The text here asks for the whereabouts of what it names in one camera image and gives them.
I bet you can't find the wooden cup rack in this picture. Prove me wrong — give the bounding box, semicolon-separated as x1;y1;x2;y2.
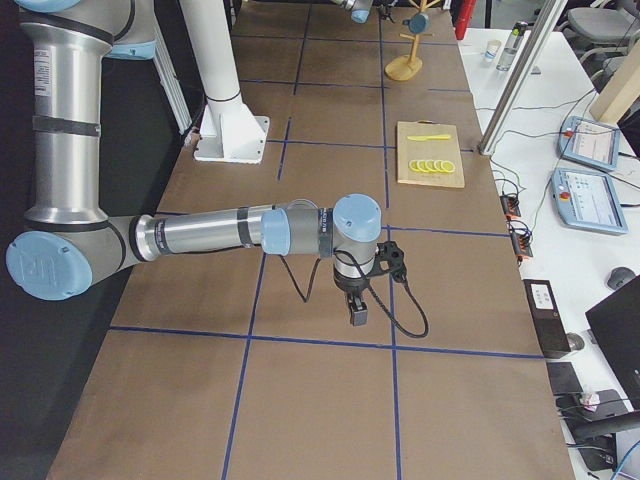
384;0;440;82

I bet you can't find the teach pendant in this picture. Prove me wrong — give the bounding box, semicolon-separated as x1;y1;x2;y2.
551;168;628;235
558;116;621;172

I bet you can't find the black power strip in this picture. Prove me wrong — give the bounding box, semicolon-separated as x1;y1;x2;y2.
500;193;533;264

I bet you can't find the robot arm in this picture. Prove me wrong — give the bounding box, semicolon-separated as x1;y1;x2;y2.
331;0;373;24
1;1;181;336

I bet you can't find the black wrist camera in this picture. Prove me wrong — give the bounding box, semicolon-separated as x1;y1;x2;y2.
369;240;407;283

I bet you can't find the dark teal mug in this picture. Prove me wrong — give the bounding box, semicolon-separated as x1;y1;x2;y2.
403;12;430;35

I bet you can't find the bamboo cutting board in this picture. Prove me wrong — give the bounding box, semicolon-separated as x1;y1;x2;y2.
396;121;465;189

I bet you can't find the paper cup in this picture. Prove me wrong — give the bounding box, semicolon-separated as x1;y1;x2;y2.
483;39;502;64

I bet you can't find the aluminium frame post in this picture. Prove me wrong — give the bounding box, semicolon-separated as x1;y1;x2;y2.
478;0;567;156

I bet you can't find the black laptop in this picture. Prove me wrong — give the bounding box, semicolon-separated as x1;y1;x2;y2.
586;281;639;410

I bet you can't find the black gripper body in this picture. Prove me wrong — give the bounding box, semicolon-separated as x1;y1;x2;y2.
333;272;370;298

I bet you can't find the teach pendant near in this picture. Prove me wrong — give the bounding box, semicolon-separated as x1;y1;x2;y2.
551;168;628;235

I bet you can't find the yellow plastic knife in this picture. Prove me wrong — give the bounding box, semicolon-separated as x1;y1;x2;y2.
406;134;451;142

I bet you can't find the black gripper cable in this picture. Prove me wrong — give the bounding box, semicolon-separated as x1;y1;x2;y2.
279;249;430;340

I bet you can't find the grey computer mouse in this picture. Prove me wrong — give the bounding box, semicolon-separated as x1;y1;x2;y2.
606;266;636;290

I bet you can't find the teach pendant far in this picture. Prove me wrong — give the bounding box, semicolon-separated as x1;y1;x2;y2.
558;116;621;172

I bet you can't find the black box with label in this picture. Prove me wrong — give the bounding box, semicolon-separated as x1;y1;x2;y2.
523;279;571;359

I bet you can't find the water bottle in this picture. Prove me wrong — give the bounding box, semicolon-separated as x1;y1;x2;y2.
496;21;528;71

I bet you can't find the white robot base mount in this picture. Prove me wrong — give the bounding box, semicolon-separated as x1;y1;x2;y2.
180;0;270;164

